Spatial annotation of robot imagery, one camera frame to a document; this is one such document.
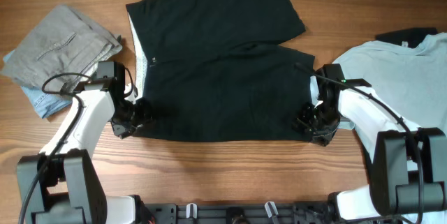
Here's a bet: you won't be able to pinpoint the black garment under t-shirt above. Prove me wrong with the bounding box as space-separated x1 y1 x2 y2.
375 27 438 48

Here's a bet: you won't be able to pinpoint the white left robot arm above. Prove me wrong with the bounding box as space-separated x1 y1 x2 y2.
16 61 156 224

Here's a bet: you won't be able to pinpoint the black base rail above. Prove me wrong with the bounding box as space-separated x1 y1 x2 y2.
146 202 348 224

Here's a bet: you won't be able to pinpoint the folded grey trousers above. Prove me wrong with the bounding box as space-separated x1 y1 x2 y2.
1 4 122 88

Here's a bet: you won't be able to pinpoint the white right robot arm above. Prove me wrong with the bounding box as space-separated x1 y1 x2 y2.
293 64 446 223

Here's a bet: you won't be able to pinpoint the light blue t-shirt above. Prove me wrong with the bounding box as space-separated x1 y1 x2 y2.
334 33 446 132

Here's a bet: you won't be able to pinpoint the black shorts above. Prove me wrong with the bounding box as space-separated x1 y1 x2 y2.
126 0 314 142

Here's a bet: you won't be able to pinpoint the folded blue jeans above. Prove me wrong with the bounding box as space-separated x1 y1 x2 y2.
2 50 74 119

